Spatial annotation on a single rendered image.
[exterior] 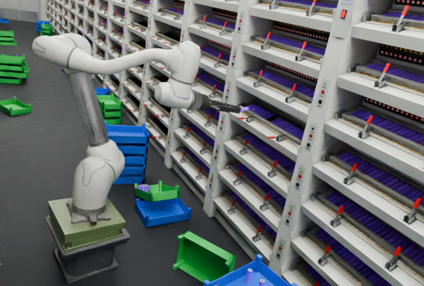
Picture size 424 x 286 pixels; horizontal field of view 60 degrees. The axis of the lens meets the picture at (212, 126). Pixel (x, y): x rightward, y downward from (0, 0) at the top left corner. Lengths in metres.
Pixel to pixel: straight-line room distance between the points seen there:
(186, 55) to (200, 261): 1.07
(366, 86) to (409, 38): 0.21
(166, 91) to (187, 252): 0.91
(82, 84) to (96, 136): 0.26
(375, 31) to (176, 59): 0.76
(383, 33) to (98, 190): 1.34
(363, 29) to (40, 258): 1.81
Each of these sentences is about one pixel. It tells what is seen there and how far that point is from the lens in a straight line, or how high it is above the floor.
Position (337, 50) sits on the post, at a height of 1.23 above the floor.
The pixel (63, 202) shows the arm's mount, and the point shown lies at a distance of 1.97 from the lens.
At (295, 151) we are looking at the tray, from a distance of 1.75.
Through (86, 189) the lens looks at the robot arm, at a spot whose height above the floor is 0.45.
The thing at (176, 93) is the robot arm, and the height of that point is 0.95.
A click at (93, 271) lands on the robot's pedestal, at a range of 1.99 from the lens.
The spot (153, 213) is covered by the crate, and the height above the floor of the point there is 0.00.
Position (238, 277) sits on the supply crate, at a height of 0.33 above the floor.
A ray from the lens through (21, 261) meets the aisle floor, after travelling 2.11.
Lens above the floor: 1.35
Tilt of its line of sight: 19 degrees down
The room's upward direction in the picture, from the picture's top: 10 degrees clockwise
